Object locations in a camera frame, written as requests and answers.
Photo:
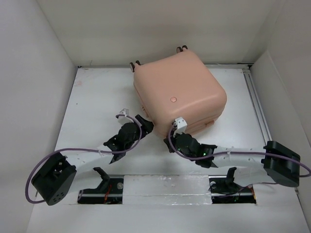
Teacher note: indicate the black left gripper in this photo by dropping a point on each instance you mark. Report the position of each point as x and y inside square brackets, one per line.
[146, 126]

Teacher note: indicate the white foam cover block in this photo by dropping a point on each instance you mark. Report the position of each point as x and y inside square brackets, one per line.
[166, 190]

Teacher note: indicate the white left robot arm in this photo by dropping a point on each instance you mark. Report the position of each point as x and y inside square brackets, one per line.
[56, 175]

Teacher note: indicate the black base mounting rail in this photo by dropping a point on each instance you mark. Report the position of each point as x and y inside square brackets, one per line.
[221, 192]

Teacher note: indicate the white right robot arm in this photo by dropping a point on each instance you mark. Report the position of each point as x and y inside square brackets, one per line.
[274, 163]

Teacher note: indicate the pink hard-shell suitcase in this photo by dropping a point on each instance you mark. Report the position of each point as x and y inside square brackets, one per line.
[178, 86]

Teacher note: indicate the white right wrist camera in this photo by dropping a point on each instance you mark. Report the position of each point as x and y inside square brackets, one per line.
[180, 125]

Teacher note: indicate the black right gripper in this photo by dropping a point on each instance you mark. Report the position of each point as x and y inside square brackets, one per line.
[174, 139]

